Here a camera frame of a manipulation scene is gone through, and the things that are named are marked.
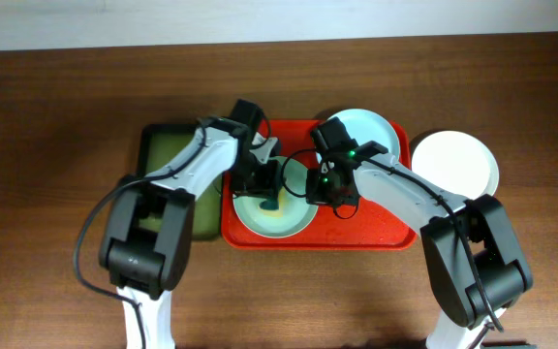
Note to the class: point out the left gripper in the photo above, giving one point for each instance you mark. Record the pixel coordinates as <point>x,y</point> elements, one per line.
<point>263,184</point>

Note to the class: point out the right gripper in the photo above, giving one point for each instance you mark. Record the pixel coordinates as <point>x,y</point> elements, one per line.
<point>314,198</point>

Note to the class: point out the green and yellow sponge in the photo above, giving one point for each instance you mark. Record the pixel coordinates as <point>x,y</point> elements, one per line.
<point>276,206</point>

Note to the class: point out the pale green plate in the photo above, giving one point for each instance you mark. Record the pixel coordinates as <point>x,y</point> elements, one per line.
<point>293,214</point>

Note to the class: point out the light blue plate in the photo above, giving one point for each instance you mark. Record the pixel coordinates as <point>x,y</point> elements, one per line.
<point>367,126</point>

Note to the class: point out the white plate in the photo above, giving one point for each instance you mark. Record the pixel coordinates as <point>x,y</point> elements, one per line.
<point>457,162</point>

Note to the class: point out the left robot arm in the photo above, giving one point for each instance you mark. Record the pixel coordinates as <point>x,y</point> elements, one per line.
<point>147,240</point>

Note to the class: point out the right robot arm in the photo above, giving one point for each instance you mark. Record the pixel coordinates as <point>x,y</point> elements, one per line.
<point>477,269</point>

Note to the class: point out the red plastic tray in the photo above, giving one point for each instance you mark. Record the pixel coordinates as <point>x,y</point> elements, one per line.
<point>372,228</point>

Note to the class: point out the dark green tray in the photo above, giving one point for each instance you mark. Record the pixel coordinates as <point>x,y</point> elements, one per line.
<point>159,143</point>

